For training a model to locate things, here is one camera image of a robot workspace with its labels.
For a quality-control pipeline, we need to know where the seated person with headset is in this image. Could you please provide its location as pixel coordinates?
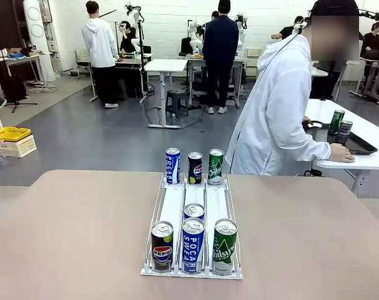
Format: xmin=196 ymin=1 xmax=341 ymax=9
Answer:
xmin=119 ymin=20 xmax=137 ymax=54

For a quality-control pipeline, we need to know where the black tripod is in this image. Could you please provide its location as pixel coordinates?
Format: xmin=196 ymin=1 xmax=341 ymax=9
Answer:
xmin=0 ymin=37 xmax=39 ymax=114

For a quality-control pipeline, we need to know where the large white rounded table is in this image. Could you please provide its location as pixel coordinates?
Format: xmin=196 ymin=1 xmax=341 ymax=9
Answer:
xmin=302 ymin=98 xmax=379 ymax=198

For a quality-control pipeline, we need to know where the bystander in white hoodie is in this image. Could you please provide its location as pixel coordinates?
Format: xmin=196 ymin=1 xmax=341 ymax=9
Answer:
xmin=81 ymin=1 xmax=120 ymax=109

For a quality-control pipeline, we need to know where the white tower air conditioner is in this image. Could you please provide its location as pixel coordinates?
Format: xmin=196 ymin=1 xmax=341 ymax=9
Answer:
xmin=22 ymin=0 xmax=56 ymax=83

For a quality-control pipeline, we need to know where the black plastic serving tray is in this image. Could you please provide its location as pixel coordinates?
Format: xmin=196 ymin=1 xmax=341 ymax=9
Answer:
xmin=302 ymin=120 xmax=379 ymax=156

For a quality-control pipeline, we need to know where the bystander in black top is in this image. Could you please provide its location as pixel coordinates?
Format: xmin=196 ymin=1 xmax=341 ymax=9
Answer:
xmin=360 ymin=21 xmax=379 ymax=61

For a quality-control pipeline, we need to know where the white plastic crate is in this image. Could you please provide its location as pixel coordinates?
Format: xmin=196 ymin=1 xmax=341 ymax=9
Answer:
xmin=0 ymin=134 xmax=37 ymax=159

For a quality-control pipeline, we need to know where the person's right hand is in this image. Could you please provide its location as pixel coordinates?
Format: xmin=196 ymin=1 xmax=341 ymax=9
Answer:
xmin=329 ymin=142 xmax=356 ymax=163

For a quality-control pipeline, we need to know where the blue Pocari Sweat can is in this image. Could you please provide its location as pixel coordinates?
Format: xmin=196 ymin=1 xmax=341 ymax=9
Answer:
xmin=183 ymin=202 xmax=205 ymax=221
xmin=165 ymin=147 xmax=181 ymax=184
xmin=182 ymin=217 xmax=205 ymax=273

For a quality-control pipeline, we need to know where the person in white hooded jacket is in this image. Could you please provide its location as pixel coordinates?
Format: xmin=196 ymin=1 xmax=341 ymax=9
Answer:
xmin=225 ymin=0 xmax=360 ymax=176

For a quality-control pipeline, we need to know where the grey plastic stool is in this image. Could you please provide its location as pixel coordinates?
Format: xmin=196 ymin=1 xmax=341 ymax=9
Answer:
xmin=165 ymin=89 xmax=189 ymax=118

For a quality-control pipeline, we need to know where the white wire can dispenser rack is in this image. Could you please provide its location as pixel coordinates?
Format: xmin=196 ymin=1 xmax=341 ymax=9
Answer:
xmin=140 ymin=173 xmax=244 ymax=279

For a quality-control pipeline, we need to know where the black bag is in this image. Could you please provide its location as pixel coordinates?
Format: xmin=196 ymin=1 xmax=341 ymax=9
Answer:
xmin=1 ymin=74 xmax=27 ymax=103

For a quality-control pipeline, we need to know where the white drawer cabinet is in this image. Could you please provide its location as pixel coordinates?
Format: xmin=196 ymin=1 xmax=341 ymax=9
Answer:
xmin=245 ymin=47 xmax=262 ymax=79

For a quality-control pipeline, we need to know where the green Chilsung Cider can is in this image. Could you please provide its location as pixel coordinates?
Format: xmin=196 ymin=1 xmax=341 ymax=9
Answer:
xmin=328 ymin=109 xmax=345 ymax=136
xmin=212 ymin=218 xmax=238 ymax=276
xmin=208 ymin=148 xmax=225 ymax=186

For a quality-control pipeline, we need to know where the yellow crate lid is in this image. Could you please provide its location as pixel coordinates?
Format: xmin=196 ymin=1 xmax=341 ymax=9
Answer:
xmin=0 ymin=126 xmax=32 ymax=142

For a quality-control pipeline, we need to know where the black Pepsi can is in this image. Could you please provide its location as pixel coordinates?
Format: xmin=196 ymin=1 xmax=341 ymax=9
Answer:
xmin=335 ymin=120 xmax=353 ymax=145
xmin=187 ymin=151 xmax=204 ymax=185
xmin=150 ymin=220 xmax=174 ymax=273

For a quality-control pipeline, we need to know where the bystander in black t-shirt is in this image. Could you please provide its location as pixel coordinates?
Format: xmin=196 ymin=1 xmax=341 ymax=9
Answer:
xmin=272 ymin=15 xmax=305 ymax=41

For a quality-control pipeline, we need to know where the white workbench with orange items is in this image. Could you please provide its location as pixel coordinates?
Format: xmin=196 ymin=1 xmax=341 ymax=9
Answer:
xmin=114 ymin=52 xmax=154 ymax=101

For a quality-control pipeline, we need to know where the white robot on pedestal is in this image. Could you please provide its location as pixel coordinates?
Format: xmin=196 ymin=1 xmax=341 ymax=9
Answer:
xmin=235 ymin=12 xmax=249 ymax=51

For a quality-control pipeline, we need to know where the bystander in navy jacket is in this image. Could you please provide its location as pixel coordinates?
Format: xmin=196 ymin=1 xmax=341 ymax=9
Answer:
xmin=201 ymin=0 xmax=240 ymax=115

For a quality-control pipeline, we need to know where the black camera stand pole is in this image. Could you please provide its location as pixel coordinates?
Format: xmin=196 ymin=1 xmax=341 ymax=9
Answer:
xmin=135 ymin=4 xmax=148 ymax=104

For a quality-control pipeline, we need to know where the person's right forearm white sleeve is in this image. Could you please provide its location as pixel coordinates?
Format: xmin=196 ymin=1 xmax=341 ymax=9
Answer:
xmin=281 ymin=137 xmax=332 ymax=169

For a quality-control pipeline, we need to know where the white height adjustable desk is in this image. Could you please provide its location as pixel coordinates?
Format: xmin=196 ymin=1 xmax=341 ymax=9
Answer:
xmin=144 ymin=58 xmax=189 ymax=129

